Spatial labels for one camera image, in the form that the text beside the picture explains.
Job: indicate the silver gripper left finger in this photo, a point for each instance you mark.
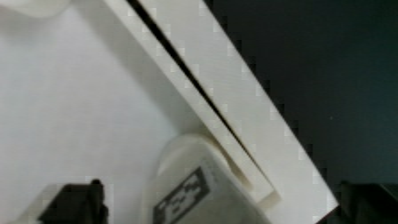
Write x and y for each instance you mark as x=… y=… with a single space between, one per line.
x=69 y=204

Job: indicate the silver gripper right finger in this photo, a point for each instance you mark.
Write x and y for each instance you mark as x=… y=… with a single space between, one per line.
x=368 y=204

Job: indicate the white leg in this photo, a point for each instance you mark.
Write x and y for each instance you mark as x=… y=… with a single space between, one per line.
x=202 y=192

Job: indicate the white square tabletop part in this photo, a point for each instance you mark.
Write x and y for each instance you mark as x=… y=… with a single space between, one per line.
x=121 y=75

